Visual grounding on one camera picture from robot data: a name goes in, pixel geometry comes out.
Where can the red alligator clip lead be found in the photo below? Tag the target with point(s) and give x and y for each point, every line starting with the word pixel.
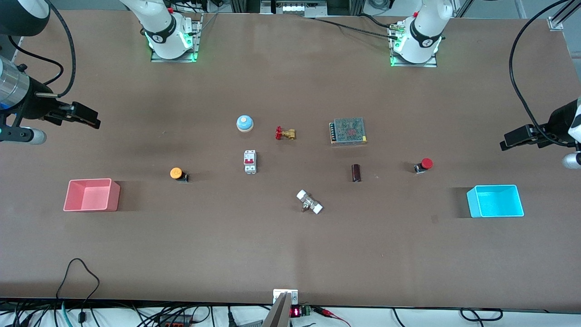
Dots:
pixel 329 313

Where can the light blue plastic bin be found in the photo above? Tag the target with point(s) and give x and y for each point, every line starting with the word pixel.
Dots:
pixel 497 203

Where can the red digit display module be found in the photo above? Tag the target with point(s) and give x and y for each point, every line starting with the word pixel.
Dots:
pixel 296 312

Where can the silver aluminium frame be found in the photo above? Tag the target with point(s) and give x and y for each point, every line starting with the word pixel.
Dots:
pixel 295 8

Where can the metal mesh power supply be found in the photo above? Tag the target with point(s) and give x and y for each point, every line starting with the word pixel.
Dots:
pixel 348 131

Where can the dark brown cylindrical capacitor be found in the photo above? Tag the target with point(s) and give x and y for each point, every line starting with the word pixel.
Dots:
pixel 356 173

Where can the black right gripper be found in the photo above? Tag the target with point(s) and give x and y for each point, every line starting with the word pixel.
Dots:
pixel 32 101

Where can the red push button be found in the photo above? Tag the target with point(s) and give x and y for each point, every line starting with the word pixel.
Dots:
pixel 426 163

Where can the black power strip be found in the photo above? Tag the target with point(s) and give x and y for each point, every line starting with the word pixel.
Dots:
pixel 174 322

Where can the white and metal pipe fitting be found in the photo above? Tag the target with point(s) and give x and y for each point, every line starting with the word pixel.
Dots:
pixel 309 202

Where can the aluminium extrusion rail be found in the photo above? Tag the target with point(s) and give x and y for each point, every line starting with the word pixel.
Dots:
pixel 563 16

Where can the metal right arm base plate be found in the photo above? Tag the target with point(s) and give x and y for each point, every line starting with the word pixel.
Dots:
pixel 172 60

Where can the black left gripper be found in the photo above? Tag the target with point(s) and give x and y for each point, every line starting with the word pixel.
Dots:
pixel 556 123

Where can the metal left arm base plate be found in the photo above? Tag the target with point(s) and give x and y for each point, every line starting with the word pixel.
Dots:
pixel 415 65

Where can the grey metal mount bar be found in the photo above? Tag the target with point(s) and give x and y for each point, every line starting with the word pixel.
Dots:
pixel 279 313

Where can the pink plastic bin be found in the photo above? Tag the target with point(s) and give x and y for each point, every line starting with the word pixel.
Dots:
pixel 91 197

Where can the yellow push button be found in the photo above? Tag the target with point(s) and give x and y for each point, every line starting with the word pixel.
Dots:
pixel 176 173

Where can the blue dome bell button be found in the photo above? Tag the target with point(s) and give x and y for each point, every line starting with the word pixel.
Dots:
pixel 244 123

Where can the white circuit breaker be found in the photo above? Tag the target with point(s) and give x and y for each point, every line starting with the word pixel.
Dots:
pixel 250 161

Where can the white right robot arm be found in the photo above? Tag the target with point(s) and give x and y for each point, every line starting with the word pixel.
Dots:
pixel 163 27

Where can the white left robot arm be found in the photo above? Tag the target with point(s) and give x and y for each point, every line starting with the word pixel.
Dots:
pixel 424 32

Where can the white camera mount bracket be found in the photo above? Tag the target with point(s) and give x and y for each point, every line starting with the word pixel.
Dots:
pixel 294 295

